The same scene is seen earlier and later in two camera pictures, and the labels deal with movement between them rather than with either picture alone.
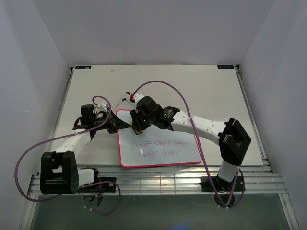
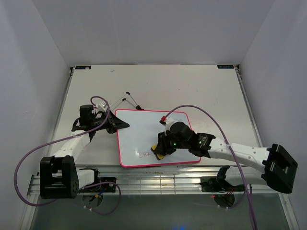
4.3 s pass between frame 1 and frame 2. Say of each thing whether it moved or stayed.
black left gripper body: stayed
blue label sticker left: stayed
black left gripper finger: stayed
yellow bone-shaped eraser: moved
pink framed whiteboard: stayed
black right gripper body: moved
